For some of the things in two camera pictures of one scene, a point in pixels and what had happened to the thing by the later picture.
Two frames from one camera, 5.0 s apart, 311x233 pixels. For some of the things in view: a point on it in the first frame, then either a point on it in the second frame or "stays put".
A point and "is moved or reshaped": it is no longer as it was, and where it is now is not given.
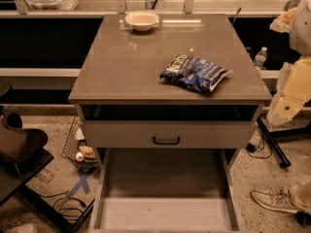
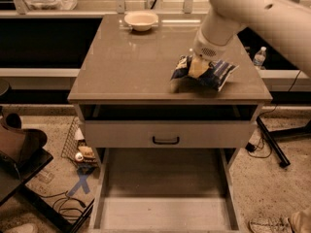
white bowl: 142,20 stays put
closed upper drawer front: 167,134 stays put
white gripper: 301,29 → 207,49
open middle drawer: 164,190 stays put
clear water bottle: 260,58 stays put
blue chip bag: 194,74 is moved or reshaped
